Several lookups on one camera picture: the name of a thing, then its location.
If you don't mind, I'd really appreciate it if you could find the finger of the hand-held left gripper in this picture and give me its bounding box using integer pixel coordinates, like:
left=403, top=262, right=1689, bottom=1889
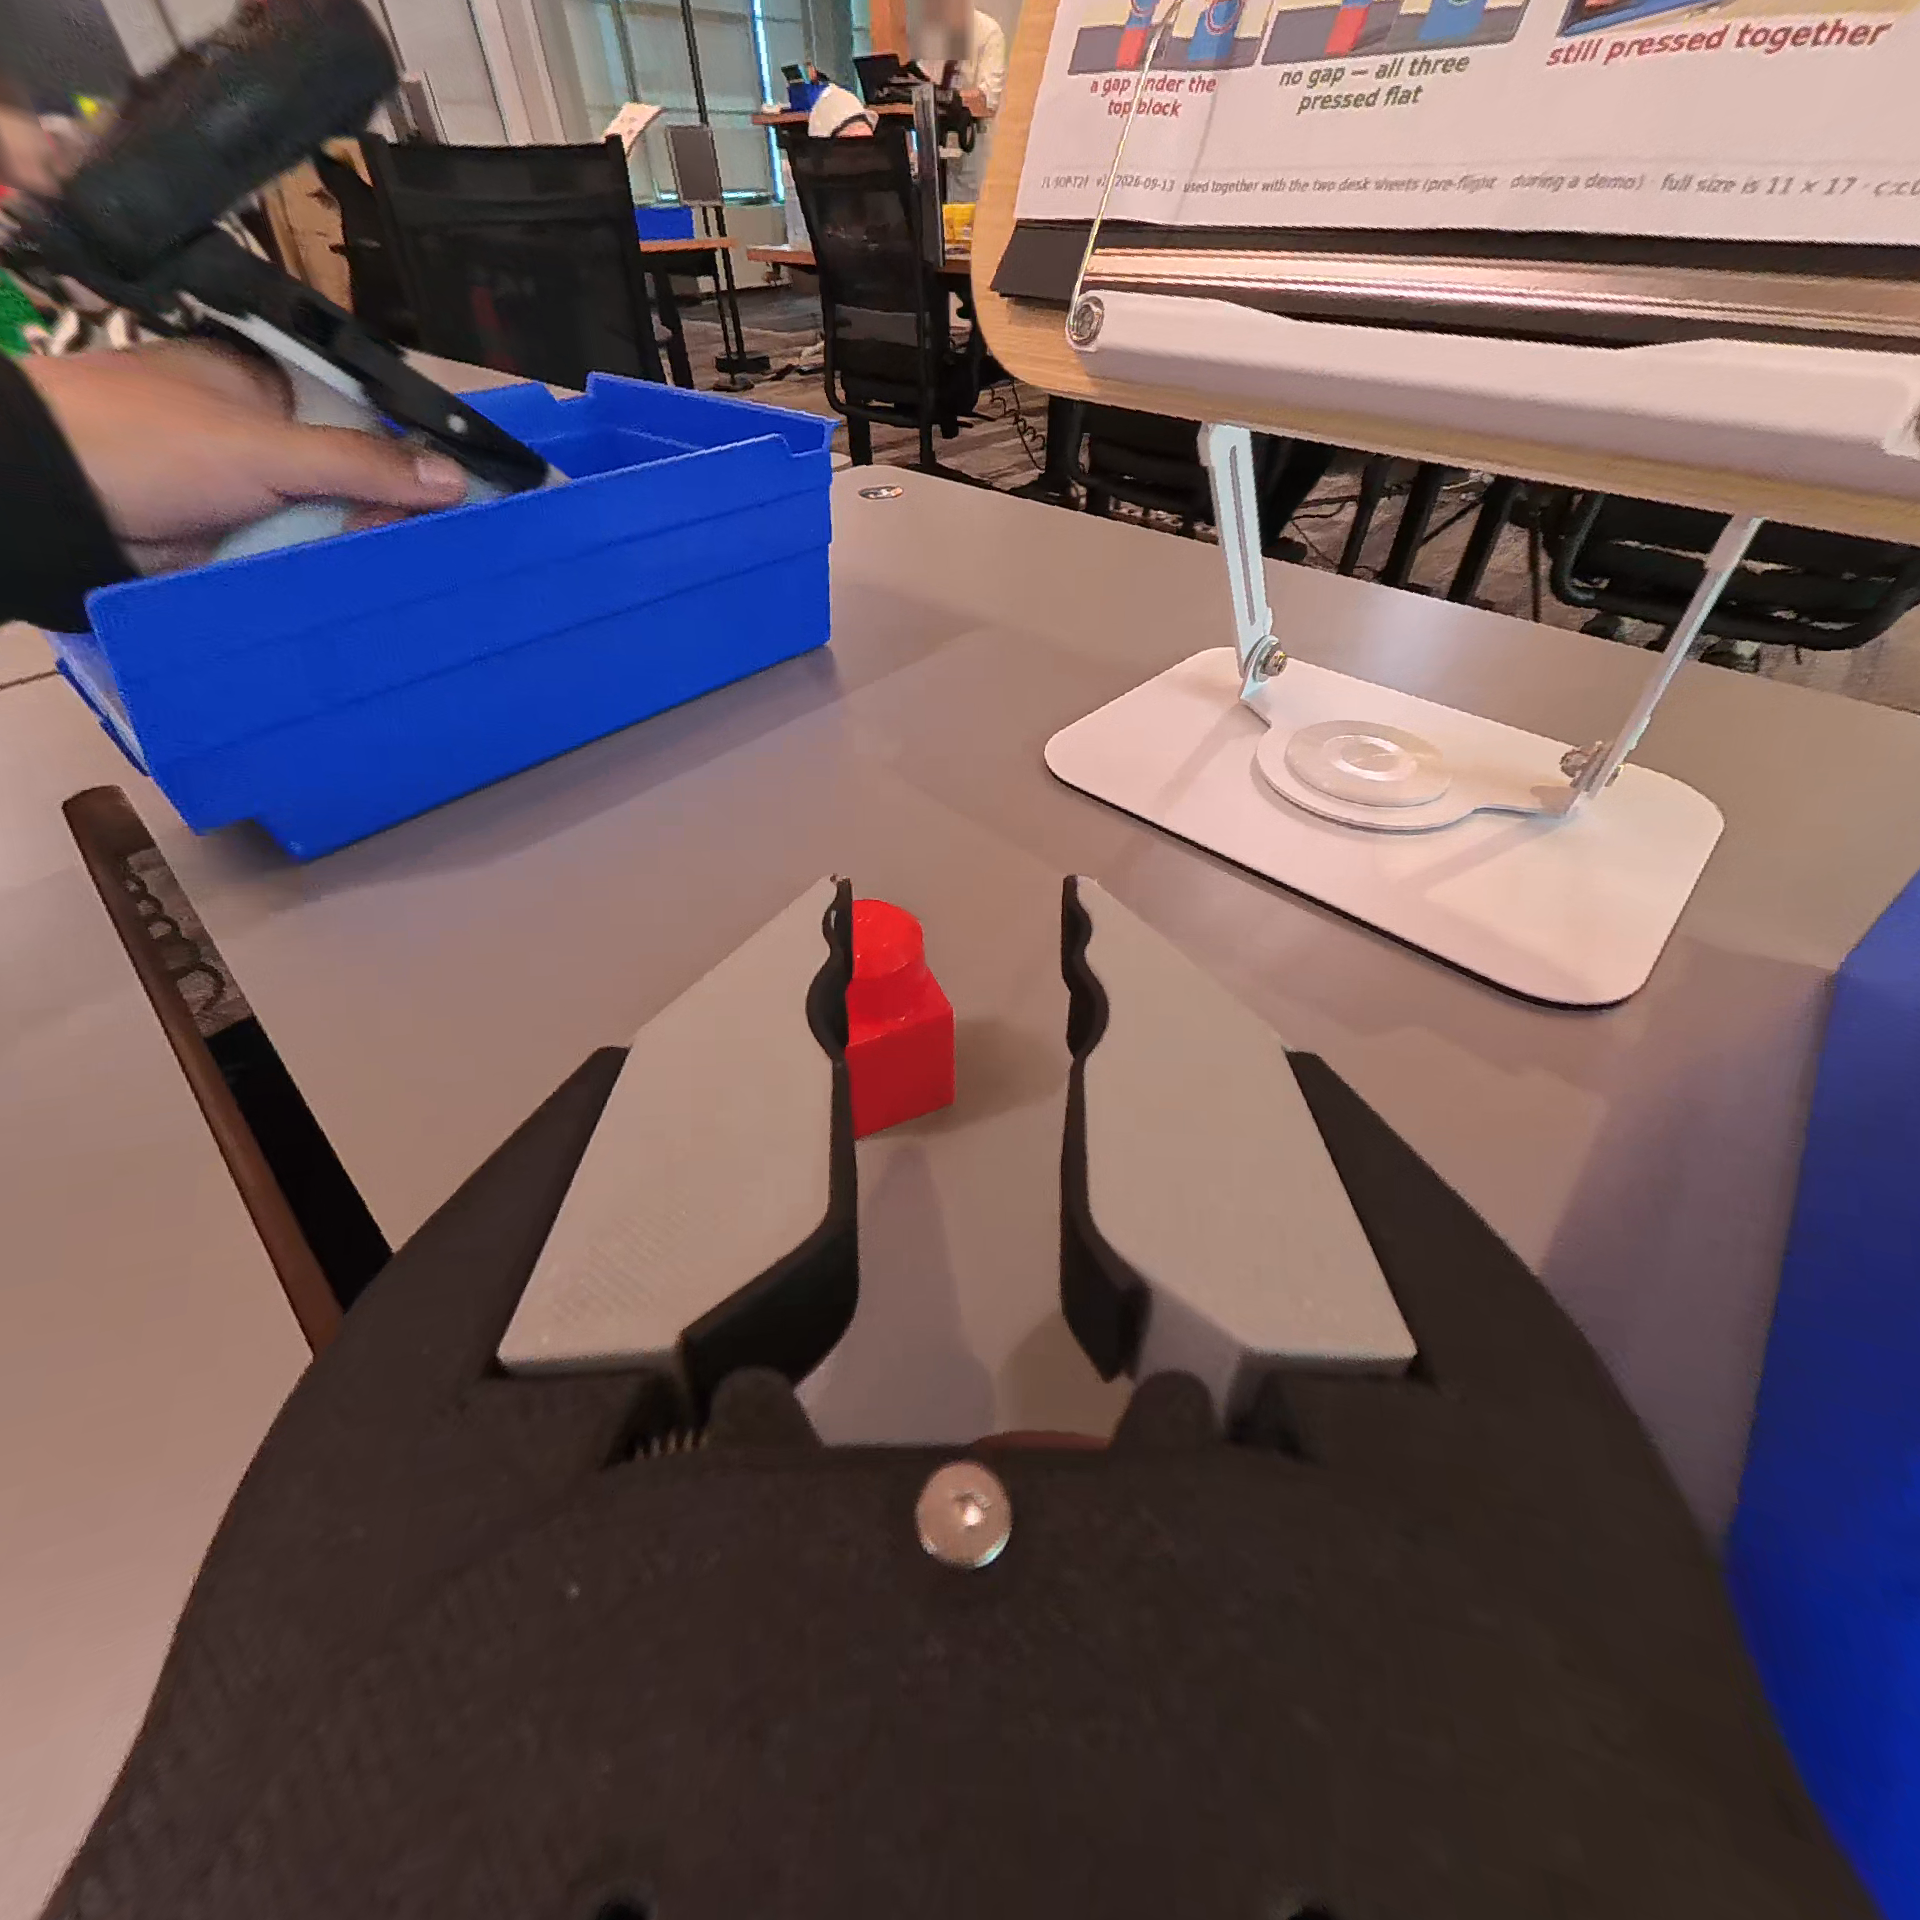
left=237, top=307, right=552, bottom=493

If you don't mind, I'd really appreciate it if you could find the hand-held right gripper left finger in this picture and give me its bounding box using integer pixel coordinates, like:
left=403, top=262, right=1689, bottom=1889
left=496, top=873, right=863, bottom=1410

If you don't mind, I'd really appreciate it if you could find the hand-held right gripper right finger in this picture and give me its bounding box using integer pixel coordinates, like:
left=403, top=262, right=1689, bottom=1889
left=1059, top=873, right=1419, bottom=1422

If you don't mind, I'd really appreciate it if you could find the red mega block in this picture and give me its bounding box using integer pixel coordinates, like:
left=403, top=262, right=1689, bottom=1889
left=845, top=896, right=958, bottom=1142

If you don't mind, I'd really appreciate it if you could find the blue plastic storage bin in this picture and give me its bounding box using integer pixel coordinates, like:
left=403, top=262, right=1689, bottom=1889
left=52, top=372, right=839, bottom=864
left=1725, top=875, right=1920, bottom=1920

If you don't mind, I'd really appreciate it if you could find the person's left forearm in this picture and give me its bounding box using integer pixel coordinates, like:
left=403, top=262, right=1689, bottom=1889
left=0, top=352, right=140, bottom=631

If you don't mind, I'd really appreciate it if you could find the person's left hand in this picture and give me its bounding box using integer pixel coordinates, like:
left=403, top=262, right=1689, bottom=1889
left=30, top=338, right=472, bottom=551

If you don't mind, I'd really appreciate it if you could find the black mesh office chair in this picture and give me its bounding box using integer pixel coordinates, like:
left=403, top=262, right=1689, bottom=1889
left=323, top=133, right=666, bottom=387

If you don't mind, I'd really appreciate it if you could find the white stand with instruction sheet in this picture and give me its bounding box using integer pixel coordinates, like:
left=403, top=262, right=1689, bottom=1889
left=971, top=0, right=1920, bottom=1010

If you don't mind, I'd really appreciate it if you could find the black backing board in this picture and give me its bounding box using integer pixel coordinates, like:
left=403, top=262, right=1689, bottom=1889
left=990, top=221, right=1920, bottom=353

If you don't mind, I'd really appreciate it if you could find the printed instruction sheet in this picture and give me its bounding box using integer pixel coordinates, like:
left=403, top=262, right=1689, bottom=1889
left=1018, top=0, right=1920, bottom=249

